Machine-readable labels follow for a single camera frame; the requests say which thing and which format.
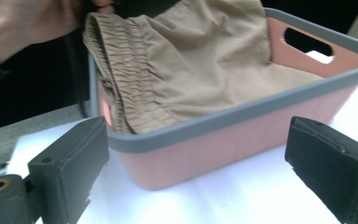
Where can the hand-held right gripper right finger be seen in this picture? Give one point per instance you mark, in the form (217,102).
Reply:
(332,168)

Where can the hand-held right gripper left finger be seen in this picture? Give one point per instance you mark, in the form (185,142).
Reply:
(68,168)

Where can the pink basket with grey rim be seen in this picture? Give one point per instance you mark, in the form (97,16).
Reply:
(230,146)

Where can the beige shorts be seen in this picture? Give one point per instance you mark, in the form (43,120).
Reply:
(199,62)

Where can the black curtain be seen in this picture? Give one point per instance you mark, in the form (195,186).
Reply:
(317,12)

